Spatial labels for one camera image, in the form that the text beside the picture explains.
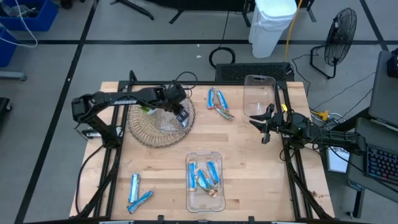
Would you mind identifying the black keyboard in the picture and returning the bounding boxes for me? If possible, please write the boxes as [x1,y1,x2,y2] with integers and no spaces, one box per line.
[363,142,398,187]

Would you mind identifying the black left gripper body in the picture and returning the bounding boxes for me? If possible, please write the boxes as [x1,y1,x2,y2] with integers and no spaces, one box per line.
[161,83,187,110]

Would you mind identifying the small green plant white pot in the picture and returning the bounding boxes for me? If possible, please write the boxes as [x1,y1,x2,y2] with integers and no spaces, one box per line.
[139,105,158,116]

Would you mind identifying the clear plastic storage bin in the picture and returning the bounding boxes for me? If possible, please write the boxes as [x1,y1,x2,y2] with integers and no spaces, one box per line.
[154,83,190,135]
[185,151,227,213]
[243,74,278,121]

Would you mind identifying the blue plastic crate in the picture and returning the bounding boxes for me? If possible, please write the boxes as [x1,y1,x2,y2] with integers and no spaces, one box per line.
[0,26,19,68]
[0,0,59,32]

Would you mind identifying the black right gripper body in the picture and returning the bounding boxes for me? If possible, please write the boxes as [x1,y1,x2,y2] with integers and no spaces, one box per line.
[262,104,286,144]

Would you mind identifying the black power cable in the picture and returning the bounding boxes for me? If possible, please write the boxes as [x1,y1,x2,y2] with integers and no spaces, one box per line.
[75,144,105,215]

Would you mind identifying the yellow hose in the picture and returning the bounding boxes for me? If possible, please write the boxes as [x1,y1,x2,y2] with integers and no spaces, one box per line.
[283,0,304,63]

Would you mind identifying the black stand leg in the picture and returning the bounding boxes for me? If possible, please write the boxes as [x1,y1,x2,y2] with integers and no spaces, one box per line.
[110,0,155,21]

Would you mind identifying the coiled black cable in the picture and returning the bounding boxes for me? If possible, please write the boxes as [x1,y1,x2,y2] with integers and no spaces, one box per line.
[208,12,236,69]

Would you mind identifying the black aluminium table frame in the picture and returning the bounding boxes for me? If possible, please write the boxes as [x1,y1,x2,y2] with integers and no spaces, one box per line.
[74,70,335,223]

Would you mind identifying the white trash can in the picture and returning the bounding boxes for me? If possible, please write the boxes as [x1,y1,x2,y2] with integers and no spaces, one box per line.
[248,0,298,59]

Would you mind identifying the blue foil granola bar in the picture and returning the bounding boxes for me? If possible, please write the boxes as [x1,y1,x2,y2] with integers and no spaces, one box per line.
[216,90,230,112]

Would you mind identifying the yellow plug connector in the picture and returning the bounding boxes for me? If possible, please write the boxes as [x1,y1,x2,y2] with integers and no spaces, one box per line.
[310,110,330,122]

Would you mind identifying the green brown granola bar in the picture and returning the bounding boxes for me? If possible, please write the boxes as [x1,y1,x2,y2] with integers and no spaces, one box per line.
[214,104,235,122]

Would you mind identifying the round wicker basket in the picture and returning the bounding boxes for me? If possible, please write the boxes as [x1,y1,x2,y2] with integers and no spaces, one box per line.
[129,85,197,149]

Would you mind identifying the white printed paper sheet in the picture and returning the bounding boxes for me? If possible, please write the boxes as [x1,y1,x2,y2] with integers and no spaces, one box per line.
[326,146,351,174]

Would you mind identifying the black floor fan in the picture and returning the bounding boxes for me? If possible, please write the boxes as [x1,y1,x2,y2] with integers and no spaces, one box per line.
[309,7,358,80]

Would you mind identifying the black perforated metal case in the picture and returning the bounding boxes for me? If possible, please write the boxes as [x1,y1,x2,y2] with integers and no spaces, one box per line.
[215,62,295,83]

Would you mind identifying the dark grey desk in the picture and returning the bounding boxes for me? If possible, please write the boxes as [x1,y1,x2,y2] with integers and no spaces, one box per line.
[346,117,398,205]

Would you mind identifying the white cable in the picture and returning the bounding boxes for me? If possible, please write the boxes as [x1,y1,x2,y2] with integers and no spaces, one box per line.
[0,0,39,49]

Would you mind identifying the black device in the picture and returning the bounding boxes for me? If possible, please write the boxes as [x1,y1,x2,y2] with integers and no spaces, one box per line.
[386,48,398,79]

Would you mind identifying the blue granola bar red ends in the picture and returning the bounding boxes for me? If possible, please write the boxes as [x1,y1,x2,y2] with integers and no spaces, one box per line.
[207,86,216,110]

